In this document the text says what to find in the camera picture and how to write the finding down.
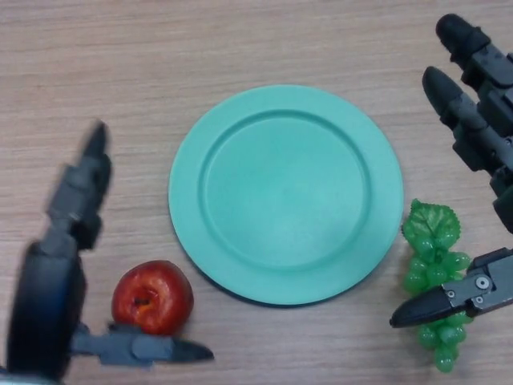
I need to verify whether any red apple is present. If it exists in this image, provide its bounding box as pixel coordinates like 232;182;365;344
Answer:
111;259;195;336

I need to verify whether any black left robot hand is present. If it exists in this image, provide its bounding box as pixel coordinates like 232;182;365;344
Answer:
6;120;216;382

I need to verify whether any green plastic grape bunch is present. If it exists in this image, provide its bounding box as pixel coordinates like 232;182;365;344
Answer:
402;198;472;373

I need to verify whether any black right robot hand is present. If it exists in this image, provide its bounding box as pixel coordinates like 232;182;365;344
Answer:
388;14;513;330

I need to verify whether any green round plate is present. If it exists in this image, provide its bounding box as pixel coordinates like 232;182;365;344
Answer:
168;83;404;309

